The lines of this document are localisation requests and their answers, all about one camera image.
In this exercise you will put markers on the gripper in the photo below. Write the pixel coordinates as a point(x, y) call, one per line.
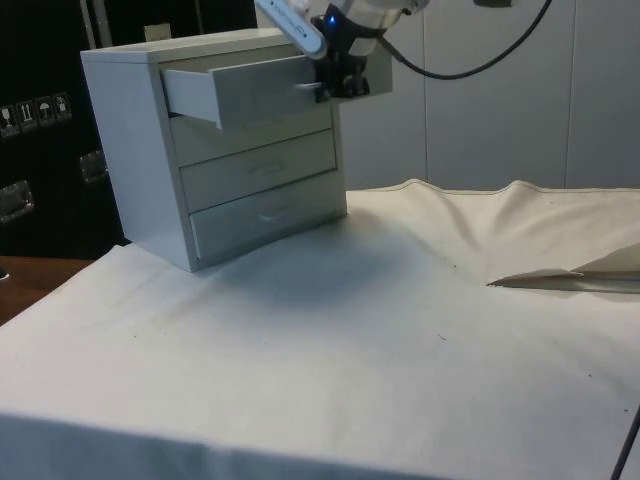
point(337, 35)

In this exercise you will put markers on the white drawer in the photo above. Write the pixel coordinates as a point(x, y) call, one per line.
point(255, 95)

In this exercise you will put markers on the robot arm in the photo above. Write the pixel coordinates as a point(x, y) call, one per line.
point(372, 17)

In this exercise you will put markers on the white chest of drawers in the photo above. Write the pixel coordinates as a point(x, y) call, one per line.
point(130, 165)

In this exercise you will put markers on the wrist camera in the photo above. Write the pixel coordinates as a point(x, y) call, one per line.
point(295, 22)

